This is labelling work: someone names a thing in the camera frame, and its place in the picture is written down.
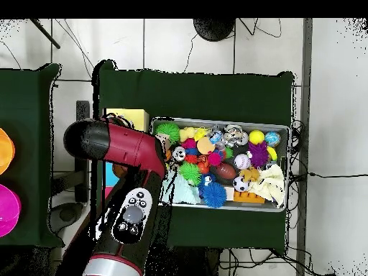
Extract plain wooden cube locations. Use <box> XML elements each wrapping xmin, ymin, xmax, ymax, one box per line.
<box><xmin>156</xmin><ymin>133</ymin><xmax>173</xmax><ymax>147</ymax></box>

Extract light blue patterned ball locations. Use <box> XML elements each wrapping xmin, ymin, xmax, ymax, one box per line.
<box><xmin>264</xmin><ymin>131</ymin><xmax>282</xmax><ymax>147</ymax></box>

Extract white baseball with red stitching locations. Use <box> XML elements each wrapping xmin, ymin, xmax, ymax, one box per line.
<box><xmin>233</xmin><ymin>152</ymin><xmax>252</xmax><ymax>170</ymax></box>

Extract black cable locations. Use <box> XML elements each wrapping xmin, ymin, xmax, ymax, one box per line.
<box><xmin>288</xmin><ymin>170</ymin><xmax>368</xmax><ymax>180</ymax></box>

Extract dark green table cloth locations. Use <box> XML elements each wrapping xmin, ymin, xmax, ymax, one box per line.
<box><xmin>91</xmin><ymin>61</ymin><xmax>294</xmax><ymax>255</ymax></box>
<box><xmin>0</xmin><ymin>63</ymin><xmax>65</xmax><ymax>249</ymax></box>

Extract shallow metal mesh bin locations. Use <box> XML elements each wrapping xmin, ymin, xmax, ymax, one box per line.
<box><xmin>150</xmin><ymin>116</ymin><xmax>290</xmax><ymax>213</ymax></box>

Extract black slanted rod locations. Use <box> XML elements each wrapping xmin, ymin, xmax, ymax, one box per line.
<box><xmin>29</xmin><ymin>18</ymin><xmax>61</xmax><ymax>50</ymax></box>

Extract pink plastic bowl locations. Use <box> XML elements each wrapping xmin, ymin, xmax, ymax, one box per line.
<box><xmin>0</xmin><ymin>183</ymin><xmax>22</xmax><ymax>238</ymax></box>

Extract yellow foam ball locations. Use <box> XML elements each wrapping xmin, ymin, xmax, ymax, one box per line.
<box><xmin>248</xmin><ymin>129</ymin><xmax>265</xmax><ymax>145</ymax></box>

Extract orange plastic dish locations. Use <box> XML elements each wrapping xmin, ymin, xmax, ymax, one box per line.
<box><xmin>0</xmin><ymin>127</ymin><xmax>16</xmax><ymax>175</ymax></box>

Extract green spiky rubber ball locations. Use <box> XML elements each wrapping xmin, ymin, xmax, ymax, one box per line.
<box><xmin>155</xmin><ymin>121</ymin><xmax>181</xmax><ymax>144</ymax></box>
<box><xmin>178</xmin><ymin>161</ymin><xmax>202</xmax><ymax>186</ymax></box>

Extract wooden box with three holes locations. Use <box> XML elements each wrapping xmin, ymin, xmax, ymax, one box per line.
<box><xmin>101</xmin><ymin>108</ymin><xmax>150</xmax><ymax>202</ymax></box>

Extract cream waffle cloth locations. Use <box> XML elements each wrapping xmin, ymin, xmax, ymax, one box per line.
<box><xmin>248</xmin><ymin>163</ymin><xmax>285</xmax><ymax>208</ymax></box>

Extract black round stand base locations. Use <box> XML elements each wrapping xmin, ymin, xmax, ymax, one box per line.
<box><xmin>193</xmin><ymin>18</ymin><xmax>236</xmax><ymax>42</ymax></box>

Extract purple spiky rubber ball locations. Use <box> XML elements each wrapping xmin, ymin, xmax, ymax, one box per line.
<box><xmin>247</xmin><ymin>140</ymin><xmax>270</xmax><ymax>168</ymax></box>

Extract blue spiky toy with eyes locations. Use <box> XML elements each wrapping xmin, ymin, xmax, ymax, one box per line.
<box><xmin>198</xmin><ymin>173</ymin><xmax>228</xmax><ymax>208</ymax></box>

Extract mint green waffle cloth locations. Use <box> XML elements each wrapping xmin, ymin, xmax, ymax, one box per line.
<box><xmin>160</xmin><ymin>170</ymin><xmax>201</xmax><ymax>206</ymax></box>

